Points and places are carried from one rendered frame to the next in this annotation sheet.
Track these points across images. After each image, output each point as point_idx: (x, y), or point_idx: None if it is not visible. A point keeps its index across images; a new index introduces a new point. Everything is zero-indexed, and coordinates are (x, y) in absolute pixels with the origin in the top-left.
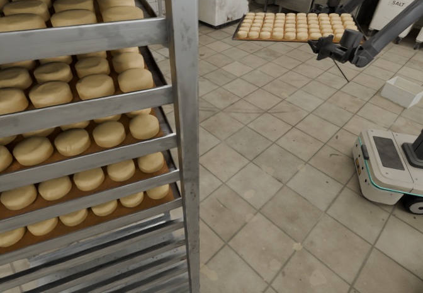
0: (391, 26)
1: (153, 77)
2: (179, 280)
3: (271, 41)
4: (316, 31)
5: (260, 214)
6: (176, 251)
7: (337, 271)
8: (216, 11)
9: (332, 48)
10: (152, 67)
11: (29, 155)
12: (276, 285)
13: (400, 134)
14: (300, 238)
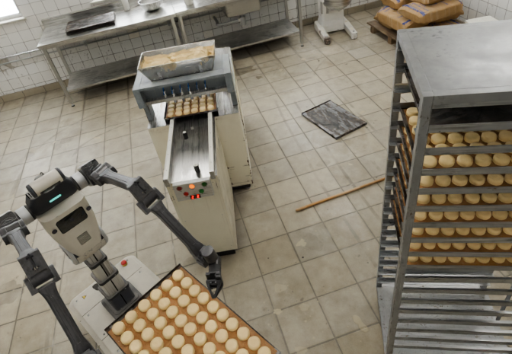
0: (188, 231)
1: (399, 167)
2: (390, 254)
3: (244, 320)
4: (194, 303)
5: (289, 350)
6: (384, 326)
7: (264, 285)
8: None
9: (219, 266)
10: (399, 172)
11: None
12: (312, 295)
13: (100, 333)
14: (270, 315)
